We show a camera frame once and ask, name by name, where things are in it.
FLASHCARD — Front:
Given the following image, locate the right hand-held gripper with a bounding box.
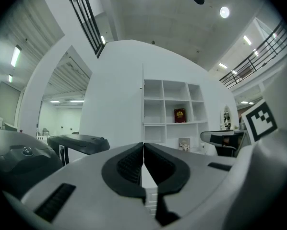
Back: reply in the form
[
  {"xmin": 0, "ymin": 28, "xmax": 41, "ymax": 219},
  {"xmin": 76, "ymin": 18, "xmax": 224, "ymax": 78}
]
[{"xmin": 240, "ymin": 60, "xmax": 287, "ymax": 143}]

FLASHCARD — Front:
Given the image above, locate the white cabinet door ribbed glass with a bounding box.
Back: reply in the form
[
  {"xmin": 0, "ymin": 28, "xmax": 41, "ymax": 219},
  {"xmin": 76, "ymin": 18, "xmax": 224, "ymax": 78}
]
[{"xmin": 140, "ymin": 63, "xmax": 146, "ymax": 144}]

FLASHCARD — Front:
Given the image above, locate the beige picture book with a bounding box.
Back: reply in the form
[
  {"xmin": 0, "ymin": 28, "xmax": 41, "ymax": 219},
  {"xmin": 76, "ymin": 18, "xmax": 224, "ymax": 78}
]
[{"xmin": 178, "ymin": 138, "xmax": 191, "ymax": 152}]

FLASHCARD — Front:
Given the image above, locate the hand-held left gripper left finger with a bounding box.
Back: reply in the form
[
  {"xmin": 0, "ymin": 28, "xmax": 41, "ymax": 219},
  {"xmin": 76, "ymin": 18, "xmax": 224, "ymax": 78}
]
[{"xmin": 3, "ymin": 141, "xmax": 156, "ymax": 230}]

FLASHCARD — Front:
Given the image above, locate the white ornate oval mirror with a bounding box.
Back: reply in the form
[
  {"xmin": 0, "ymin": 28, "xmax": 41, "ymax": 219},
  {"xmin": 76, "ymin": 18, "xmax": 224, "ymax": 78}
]
[{"xmin": 220, "ymin": 105, "xmax": 233, "ymax": 130}]

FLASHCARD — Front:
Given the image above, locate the white shelving cabinet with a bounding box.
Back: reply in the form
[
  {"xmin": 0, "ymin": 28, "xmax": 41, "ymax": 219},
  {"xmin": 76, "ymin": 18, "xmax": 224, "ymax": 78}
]
[{"xmin": 143, "ymin": 79, "xmax": 210, "ymax": 153}]

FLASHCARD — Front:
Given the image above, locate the black metal railing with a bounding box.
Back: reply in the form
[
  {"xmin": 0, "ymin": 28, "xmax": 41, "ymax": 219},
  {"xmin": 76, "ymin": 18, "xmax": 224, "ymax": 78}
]
[
  {"xmin": 219, "ymin": 20, "xmax": 287, "ymax": 89},
  {"xmin": 64, "ymin": 0, "xmax": 107, "ymax": 59}
]

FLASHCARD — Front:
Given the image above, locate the round ceiling light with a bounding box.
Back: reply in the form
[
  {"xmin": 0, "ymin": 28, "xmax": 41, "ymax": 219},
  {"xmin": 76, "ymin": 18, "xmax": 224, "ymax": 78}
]
[{"xmin": 219, "ymin": 6, "xmax": 230, "ymax": 19}]

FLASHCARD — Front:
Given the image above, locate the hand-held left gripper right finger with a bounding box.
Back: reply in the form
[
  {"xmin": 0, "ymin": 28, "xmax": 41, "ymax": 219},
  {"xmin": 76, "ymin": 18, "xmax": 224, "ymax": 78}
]
[{"xmin": 143, "ymin": 141, "xmax": 238, "ymax": 228}]

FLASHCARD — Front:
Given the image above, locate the black office chair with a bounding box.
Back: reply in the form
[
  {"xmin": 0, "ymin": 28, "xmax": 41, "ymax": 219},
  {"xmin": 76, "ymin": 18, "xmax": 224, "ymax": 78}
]
[{"xmin": 200, "ymin": 130, "xmax": 245, "ymax": 157}]

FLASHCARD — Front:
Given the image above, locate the dark red hardcover book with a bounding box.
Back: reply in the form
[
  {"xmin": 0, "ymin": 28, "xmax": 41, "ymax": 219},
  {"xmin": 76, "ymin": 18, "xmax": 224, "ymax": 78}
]
[{"xmin": 174, "ymin": 108, "xmax": 187, "ymax": 124}]

